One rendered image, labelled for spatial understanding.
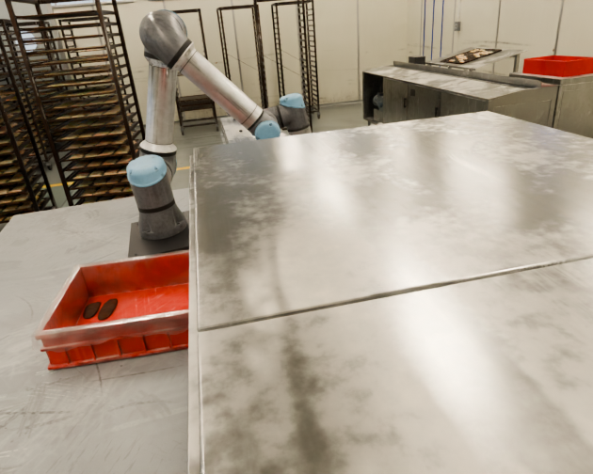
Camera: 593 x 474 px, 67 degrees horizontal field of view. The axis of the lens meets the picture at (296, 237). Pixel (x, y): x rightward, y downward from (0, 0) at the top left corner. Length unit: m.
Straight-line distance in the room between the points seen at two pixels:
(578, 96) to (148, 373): 4.34
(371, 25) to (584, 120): 5.12
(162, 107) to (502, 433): 1.39
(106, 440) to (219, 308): 0.67
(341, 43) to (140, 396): 8.30
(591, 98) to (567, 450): 4.71
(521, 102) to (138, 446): 3.86
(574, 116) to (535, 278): 4.50
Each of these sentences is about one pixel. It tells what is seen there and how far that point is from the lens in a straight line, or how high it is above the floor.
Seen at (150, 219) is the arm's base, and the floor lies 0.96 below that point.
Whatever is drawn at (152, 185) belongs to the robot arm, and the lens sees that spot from 1.43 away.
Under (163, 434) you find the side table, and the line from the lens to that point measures 0.92.
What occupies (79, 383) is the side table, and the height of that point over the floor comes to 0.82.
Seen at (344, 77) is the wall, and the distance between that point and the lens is 8.99.
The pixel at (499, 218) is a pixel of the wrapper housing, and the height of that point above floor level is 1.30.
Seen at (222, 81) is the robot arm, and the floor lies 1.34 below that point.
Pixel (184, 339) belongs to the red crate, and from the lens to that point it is 1.07.
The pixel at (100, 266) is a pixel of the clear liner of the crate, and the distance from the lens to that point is 1.34.
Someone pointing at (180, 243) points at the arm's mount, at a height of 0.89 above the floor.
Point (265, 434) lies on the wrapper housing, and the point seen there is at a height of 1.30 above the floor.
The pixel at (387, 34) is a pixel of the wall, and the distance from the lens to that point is 9.24.
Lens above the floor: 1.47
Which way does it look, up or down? 25 degrees down
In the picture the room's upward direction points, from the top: 5 degrees counter-clockwise
